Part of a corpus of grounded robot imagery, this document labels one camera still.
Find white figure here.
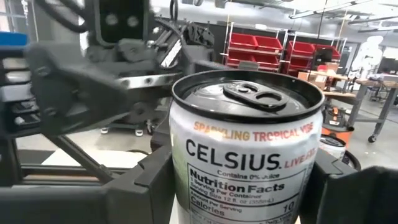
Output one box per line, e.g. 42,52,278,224
350,35,385,80

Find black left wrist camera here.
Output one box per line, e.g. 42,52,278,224
92,0,150,47

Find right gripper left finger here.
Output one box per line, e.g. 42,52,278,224
0,144,176,224

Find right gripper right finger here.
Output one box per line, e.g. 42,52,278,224
298,148,398,224

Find orange black shop vacuum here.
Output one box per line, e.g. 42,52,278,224
321,105,355,149

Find metal rack red bins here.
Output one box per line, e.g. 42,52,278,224
221,22,289,73
279,30,348,78

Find white Celsius tropical vibe can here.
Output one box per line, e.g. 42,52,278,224
169,68,326,224

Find black frame brace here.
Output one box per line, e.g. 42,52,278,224
46,133,116,184

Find black monitor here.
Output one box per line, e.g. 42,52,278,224
313,47,334,68

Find cardboard box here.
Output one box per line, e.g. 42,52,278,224
297,70,329,91

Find wooden workbench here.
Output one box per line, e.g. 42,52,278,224
346,77,398,144

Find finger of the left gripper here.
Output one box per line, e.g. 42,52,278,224
26,43,131,135

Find black vented control box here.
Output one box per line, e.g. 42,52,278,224
0,54,42,136

